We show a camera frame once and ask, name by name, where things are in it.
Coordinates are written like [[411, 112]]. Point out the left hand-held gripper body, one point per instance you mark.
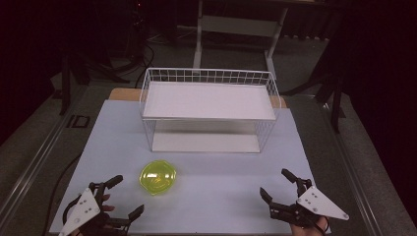
[[82, 209]]

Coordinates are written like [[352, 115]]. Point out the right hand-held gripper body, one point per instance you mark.
[[319, 205]]

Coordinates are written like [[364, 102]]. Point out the yellow-green translucent bowl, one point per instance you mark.
[[157, 177]]

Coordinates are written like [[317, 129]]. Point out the person's left hand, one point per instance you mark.
[[107, 207]]

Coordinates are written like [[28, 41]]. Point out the person's right hand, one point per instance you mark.
[[308, 232]]

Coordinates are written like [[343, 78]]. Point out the black metal stand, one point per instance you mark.
[[336, 98], [65, 82]]

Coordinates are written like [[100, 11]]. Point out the metal floor rail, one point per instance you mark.
[[350, 170], [36, 164]]

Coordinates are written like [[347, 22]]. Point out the black floor bracket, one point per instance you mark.
[[78, 121]]

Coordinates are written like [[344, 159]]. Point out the white metal desk frame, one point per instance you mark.
[[237, 26]]

